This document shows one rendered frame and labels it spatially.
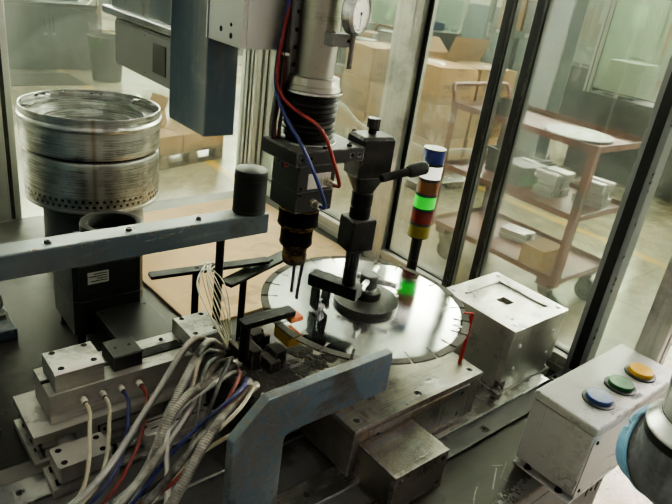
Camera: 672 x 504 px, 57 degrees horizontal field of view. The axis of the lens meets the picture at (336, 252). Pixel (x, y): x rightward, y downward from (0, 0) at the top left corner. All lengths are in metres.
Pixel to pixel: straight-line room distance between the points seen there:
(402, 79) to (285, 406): 0.99
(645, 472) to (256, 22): 0.76
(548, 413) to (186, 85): 0.74
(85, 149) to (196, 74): 0.55
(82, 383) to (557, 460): 0.73
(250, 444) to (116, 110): 1.07
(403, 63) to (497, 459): 0.92
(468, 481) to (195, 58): 0.76
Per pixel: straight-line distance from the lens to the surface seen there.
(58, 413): 1.00
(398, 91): 1.56
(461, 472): 1.08
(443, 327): 1.03
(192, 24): 0.91
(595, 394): 1.07
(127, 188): 1.45
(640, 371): 1.18
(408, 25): 1.55
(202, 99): 0.89
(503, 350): 1.21
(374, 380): 0.85
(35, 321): 1.36
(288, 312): 0.93
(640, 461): 0.95
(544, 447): 1.08
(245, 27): 0.80
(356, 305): 1.02
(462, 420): 1.16
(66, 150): 1.41
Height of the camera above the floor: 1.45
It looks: 24 degrees down
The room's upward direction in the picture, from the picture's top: 8 degrees clockwise
